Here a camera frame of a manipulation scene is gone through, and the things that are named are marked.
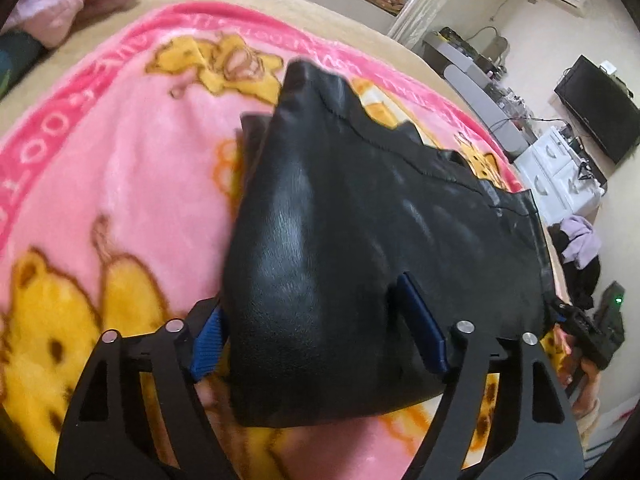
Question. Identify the black device with green light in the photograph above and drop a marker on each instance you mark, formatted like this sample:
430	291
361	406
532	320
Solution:
609	320

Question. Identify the black wall television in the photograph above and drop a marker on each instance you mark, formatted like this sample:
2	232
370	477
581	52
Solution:
605	110

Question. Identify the lilac garment on chair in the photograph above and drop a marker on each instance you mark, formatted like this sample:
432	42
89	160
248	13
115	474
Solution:
583	244

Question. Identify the black leather jacket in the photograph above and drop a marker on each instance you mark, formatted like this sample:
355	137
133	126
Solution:
336	208

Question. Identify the person's right hand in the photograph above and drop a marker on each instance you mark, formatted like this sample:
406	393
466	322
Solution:
579	372

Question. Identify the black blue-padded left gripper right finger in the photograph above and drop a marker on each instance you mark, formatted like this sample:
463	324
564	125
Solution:
532	433

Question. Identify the dark blue patterned pillow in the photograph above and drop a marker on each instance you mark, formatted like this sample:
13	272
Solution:
19	54

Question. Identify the pink cartoon fleece blanket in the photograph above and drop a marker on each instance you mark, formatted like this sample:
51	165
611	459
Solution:
48	328

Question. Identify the grey white low desk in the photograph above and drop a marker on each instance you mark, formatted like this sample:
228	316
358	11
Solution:
504	114

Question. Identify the white drawer cabinet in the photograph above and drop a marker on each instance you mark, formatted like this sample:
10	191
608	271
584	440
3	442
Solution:
563	183

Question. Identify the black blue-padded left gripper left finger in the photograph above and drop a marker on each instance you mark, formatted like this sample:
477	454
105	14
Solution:
106	433

